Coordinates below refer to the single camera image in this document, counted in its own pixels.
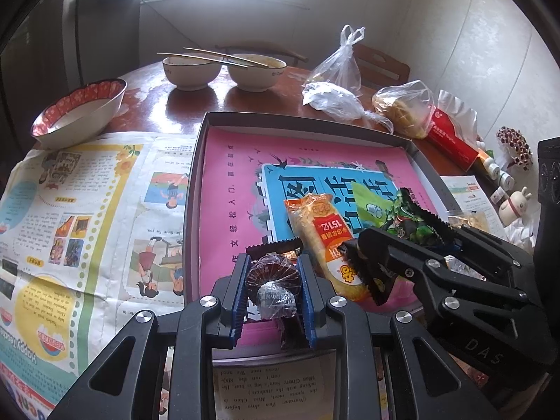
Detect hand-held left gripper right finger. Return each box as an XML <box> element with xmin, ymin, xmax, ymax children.
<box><xmin>297</xmin><ymin>249</ymin><xmax>502</xmax><ymax>420</ymax></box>

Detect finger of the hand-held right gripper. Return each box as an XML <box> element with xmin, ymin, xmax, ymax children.
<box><xmin>453</xmin><ymin>225</ymin><xmax>537</xmax><ymax>298</ymax></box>
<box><xmin>342</xmin><ymin>227</ymin><xmax>532</xmax><ymax>337</ymax></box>

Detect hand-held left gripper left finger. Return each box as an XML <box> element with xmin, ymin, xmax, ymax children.
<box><xmin>46</xmin><ymin>254</ymin><xmax>252</xmax><ymax>420</ymax></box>

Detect dark cartoon snack packet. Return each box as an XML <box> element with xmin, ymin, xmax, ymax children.
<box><xmin>345</xmin><ymin>187</ymin><xmax>456</xmax><ymax>307</ymax></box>

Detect dark chocolate cake packet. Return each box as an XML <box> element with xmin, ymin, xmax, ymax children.
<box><xmin>245</xmin><ymin>237</ymin><xmax>307</xmax><ymax>351</ymax></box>

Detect green snack packet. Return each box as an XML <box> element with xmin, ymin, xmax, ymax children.
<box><xmin>352</xmin><ymin>181</ymin><xmax>401</xmax><ymax>228</ymax></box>

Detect dark cardboard tray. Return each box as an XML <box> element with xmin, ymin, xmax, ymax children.
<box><xmin>184</xmin><ymin>111</ymin><xmax>460</xmax><ymax>359</ymax></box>

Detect crumpled white tissues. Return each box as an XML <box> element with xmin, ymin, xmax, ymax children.
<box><xmin>507</xmin><ymin>223</ymin><xmax>539</xmax><ymax>250</ymax></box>

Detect white rabbit figurine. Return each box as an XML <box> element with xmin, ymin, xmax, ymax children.
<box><xmin>498</xmin><ymin>186</ymin><xmax>530</xmax><ymax>228</ymax></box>

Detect orange snack packet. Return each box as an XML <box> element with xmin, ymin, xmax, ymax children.
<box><xmin>283</xmin><ymin>192</ymin><xmax>372</xmax><ymax>302</ymax></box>

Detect colourful newspaper sheet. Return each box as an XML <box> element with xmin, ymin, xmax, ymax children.
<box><xmin>439</xmin><ymin>175</ymin><xmax>506</xmax><ymax>239</ymax></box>
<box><xmin>0</xmin><ymin>135</ymin><xmax>394</xmax><ymax>420</ymax></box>

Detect red paper packet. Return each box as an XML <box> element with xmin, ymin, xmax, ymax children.
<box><xmin>426</xmin><ymin>90</ymin><xmax>482</xmax><ymax>173</ymax></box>

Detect pink and blue book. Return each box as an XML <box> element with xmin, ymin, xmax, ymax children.
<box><xmin>197</xmin><ymin>125</ymin><xmax>456</xmax><ymax>351</ymax></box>

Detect plastic bag of pastries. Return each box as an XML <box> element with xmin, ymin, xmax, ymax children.
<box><xmin>372</xmin><ymin>80</ymin><xmax>438</xmax><ymax>138</ymax></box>

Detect crumpled white plastic bag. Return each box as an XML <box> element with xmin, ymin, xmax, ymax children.
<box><xmin>302</xmin><ymin>82</ymin><xmax>394</xmax><ymax>133</ymax></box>

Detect cream bowl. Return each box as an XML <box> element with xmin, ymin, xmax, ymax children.
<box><xmin>227</xmin><ymin>54</ymin><xmax>287</xmax><ymax>92</ymax></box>
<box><xmin>163</xmin><ymin>55</ymin><xmax>222</xmax><ymax>92</ymax></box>

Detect red patterned bowl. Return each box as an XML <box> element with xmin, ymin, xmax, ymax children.
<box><xmin>30</xmin><ymin>78</ymin><xmax>127</xmax><ymax>149</ymax></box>

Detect chopstick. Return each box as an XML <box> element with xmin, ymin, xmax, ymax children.
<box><xmin>183</xmin><ymin>47</ymin><xmax>284</xmax><ymax>70</ymax></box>
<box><xmin>156</xmin><ymin>51</ymin><xmax>246</xmax><ymax>69</ymax></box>

